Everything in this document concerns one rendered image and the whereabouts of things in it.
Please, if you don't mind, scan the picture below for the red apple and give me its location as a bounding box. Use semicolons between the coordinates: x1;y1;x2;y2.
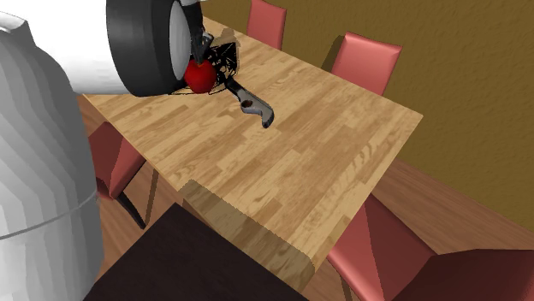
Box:
183;59;218;95

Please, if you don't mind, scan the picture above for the red chair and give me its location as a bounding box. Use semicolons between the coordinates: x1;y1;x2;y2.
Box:
391;248;534;301
246;0;288;51
320;32;404;97
86;121;149;231
326;192;438;301

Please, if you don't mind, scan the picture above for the wooden dining table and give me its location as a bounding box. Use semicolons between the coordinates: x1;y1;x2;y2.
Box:
82;15;424;293

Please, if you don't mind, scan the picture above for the black wire strainer with handle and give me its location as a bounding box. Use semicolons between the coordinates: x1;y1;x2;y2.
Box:
169;31;276;130

